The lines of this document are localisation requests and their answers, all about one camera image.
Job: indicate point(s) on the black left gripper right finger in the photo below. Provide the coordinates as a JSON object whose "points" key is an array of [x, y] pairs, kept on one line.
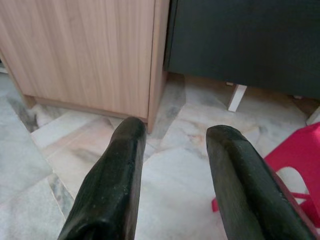
{"points": [[240, 190]]}

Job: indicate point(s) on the light wooden cabinet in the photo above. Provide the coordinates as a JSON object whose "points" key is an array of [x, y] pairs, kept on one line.
{"points": [[75, 50]]}

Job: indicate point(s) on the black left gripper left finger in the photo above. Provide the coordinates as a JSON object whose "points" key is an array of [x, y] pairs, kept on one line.
{"points": [[110, 180]]}

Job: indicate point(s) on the red plastic stool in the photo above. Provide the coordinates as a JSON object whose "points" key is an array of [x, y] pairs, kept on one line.
{"points": [[295, 150]]}

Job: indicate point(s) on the white cabinet leg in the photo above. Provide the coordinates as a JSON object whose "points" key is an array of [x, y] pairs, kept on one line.
{"points": [[236, 97]]}

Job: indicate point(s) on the low black cabinet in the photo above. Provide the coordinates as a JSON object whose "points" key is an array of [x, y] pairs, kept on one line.
{"points": [[237, 37]]}

